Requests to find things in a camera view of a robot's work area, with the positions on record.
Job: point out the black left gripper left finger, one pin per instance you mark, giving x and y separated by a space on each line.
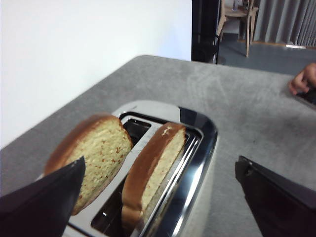
37 209

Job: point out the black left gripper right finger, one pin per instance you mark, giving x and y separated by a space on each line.
284 207

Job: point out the large brown-crusted bread slice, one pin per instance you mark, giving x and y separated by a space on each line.
148 168

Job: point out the small brown-crusted bread slice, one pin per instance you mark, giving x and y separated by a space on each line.
103 153

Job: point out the cream toaster with chrome top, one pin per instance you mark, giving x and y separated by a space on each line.
197 160

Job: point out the person's hand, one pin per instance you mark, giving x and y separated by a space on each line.
304 77

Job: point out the black flat device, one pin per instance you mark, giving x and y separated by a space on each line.
311 98

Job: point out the grey pleated curtain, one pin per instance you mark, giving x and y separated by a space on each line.
284 19

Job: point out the black metal stand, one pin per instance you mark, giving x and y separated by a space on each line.
202 29

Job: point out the light wooden chair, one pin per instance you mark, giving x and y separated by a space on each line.
232 12

